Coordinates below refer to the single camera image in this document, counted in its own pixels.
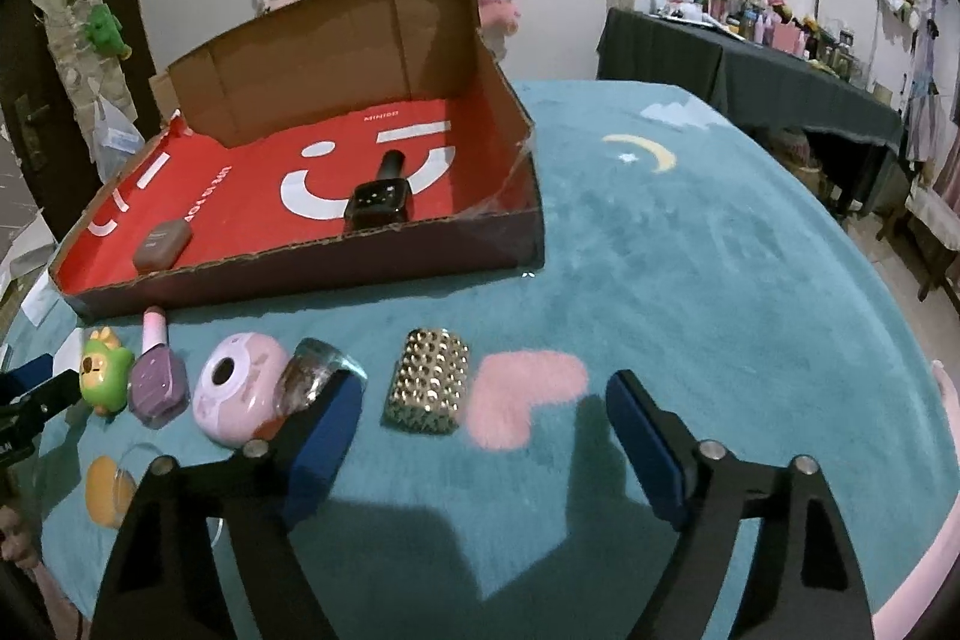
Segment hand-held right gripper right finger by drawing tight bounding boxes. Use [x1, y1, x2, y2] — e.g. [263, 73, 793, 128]
[606, 370, 875, 640]

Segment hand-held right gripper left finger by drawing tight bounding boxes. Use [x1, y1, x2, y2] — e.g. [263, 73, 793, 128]
[90, 370, 366, 640]

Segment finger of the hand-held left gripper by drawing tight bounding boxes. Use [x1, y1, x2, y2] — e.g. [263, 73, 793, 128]
[0, 370, 80, 435]
[0, 355, 55, 399]

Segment green animal toy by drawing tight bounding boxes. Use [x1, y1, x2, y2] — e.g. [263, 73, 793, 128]
[79, 325, 136, 416]

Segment brown round perfume bottle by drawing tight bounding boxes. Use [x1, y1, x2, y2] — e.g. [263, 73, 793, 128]
[271, 337, 370, 422]

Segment pink round device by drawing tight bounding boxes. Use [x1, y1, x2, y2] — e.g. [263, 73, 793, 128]
[192, 331, 292, 447]

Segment orange round toy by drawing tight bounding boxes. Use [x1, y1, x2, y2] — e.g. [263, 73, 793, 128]
[85, 456, 136, 528]

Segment clear plastic cup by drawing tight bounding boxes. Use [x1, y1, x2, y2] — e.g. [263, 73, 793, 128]
[112, 441, 226, 547]

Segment purple nail polish bottle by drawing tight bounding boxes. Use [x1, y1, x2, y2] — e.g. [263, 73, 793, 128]
[127, 305, 190, 429]

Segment gold studded cylinder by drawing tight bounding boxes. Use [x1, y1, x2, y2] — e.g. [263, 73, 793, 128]
[382, 328, 471, 437]

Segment cardboard box with red lining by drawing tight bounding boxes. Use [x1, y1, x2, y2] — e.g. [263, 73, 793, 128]
[49, 0, 546, 322]

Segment white paper sheet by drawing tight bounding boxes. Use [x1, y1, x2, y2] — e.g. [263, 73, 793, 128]
[22, 274, 65, 326]

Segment mauve earbuds case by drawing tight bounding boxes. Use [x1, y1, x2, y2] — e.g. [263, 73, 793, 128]
[133, 218, 191, 272]

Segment black square perfume bottle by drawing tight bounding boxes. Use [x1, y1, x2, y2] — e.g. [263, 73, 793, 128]
[343, 149, 412, 232]

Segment clear plastic bag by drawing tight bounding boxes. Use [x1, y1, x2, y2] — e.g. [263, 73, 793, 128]
[90, 92, 143, 165]

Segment dark brown door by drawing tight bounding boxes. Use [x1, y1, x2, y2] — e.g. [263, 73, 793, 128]
[0, 0, 162, 251]

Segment beige hanging organizer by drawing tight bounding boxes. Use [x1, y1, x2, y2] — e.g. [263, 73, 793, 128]
[31, 0, 143, 161]

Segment green plush dinosaur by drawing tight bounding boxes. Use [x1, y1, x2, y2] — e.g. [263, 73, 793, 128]
[84, 2, 132, 58]

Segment wooden chair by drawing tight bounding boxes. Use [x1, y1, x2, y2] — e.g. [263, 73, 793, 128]
[877, 175, 960, 304]

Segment table with dark cloth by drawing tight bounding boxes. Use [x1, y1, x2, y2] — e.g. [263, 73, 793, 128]
[596, 8, 905, 217]

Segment row of cosmetic bottles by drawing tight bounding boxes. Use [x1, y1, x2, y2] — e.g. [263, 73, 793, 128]
[592, 0, 901, 86]

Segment hanging clothes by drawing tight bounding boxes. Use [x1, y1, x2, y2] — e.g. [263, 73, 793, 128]
[900, 0, 960, 161]

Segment pink plush toy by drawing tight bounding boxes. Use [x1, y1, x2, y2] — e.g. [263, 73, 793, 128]
[472, 0, 524, 37]

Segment brass door handle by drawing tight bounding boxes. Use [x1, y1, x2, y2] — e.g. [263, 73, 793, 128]
[11, 92, 42, 169]

